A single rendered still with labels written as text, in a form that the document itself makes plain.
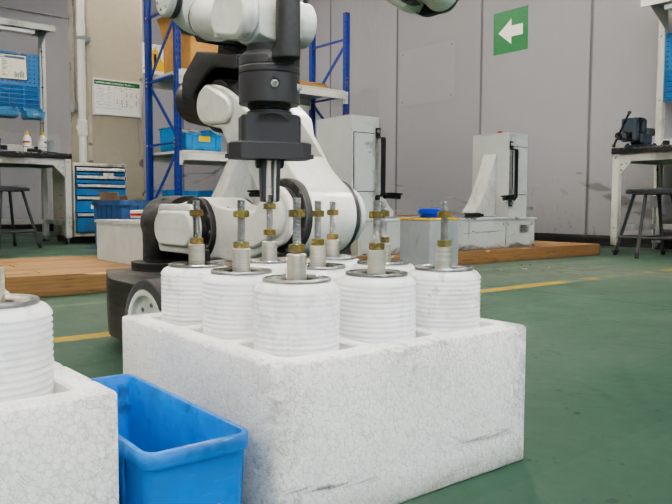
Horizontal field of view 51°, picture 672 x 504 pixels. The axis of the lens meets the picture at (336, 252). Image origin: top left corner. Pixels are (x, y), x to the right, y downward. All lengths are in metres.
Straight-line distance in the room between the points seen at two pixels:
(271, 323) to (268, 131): 0.36
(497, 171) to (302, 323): 3.94
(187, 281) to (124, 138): 6.49
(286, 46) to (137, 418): 0.52
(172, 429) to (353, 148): 2.91
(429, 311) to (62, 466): 0.48
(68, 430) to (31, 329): 0.09
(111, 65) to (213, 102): 5.96
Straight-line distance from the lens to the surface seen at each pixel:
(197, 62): 1.63
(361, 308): 0.81
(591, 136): 6.55
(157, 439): 0.87
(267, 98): 1.00
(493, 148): 4.66
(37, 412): 0.60
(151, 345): 0.94
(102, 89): 7.36
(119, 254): 3.21
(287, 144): 1.02
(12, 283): 2.71
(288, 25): 1.00
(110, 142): 7.34
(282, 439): 0.71
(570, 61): 6.76
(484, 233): 4.29
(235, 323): 0.84
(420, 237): 1.15
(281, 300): 0.73
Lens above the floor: 0.33
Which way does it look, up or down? 4 degrees down
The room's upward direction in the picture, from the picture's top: straight up
